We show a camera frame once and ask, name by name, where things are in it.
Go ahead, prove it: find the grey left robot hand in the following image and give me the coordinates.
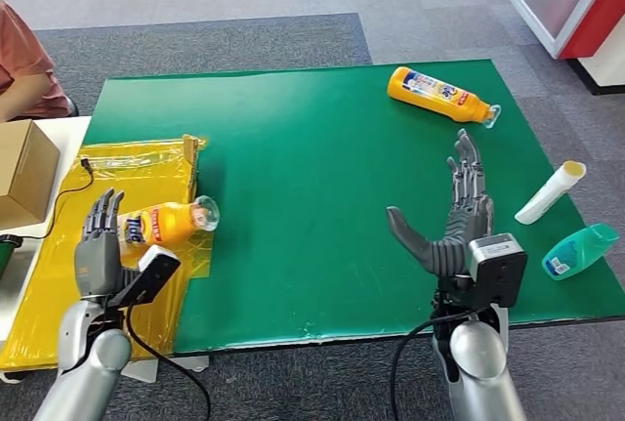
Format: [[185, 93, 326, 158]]
[[74, 188, 142, 300]]

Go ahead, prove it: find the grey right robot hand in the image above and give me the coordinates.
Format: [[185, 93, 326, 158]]
[[386, 128, 495, 277]]

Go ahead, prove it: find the large orange bottle clear cap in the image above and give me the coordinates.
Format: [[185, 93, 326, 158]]
[[116, 195, 220, 258]]

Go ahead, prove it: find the white tube bottle yellow cap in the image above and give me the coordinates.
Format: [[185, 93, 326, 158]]
[[515, 160, 588, 226]]

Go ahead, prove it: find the slim orange bottle clear cap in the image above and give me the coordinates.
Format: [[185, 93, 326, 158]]
[[386, 66, 503, 130]]

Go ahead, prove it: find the teal plastic bottle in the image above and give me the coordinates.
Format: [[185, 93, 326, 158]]
[[542, 224, 621, 282]]

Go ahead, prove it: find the yellow plastic bag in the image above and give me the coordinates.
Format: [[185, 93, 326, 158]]
[[0, 135, 214, 373]]

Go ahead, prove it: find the dark green container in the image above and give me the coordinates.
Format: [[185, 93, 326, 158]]
[[0, 234, 23, 279]]

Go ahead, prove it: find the white floor plate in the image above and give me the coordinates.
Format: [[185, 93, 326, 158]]
[[119, 354, 210, 385]]

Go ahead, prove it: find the white side table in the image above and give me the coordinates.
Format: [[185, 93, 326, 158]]
[[0, 115, 92, 342]]

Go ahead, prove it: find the brown cardboard box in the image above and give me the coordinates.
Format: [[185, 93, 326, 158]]
[[0, 118, 61, 231]]

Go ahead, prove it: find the small cardboard piece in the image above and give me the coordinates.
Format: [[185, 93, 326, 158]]
[[181, 134, 202, 206]]

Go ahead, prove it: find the green table mat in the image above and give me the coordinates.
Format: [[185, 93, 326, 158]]
[[82, 59, 625, 355]]

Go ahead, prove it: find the person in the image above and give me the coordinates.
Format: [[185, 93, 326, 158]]
[[0, 0, 73, 123]]

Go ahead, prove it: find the red and white display stand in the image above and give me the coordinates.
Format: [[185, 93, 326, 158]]
[[507, 0, 625, 96]]

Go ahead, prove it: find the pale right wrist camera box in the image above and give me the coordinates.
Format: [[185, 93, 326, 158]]
[[464, 233, 529, 310]]

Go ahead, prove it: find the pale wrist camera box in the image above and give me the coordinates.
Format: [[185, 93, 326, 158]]
[[108, 244, 181, 310], [464, 233, 529, 310]]

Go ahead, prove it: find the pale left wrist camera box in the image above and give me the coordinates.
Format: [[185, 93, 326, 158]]
[[108, 244, 181, 310]]

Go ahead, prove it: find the thin black cable with plug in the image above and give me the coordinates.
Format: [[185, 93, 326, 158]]
[[21, 156, 94, 241]]

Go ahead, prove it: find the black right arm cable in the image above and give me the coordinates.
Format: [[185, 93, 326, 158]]
[[389, 308, 489, 421]]

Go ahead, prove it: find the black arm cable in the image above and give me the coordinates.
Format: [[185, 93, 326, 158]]
[[125, 304, 211, 421], [389, 308, 489, 421]]

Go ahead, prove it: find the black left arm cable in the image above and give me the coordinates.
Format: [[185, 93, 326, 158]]
[[125, 304, 211, 421]]

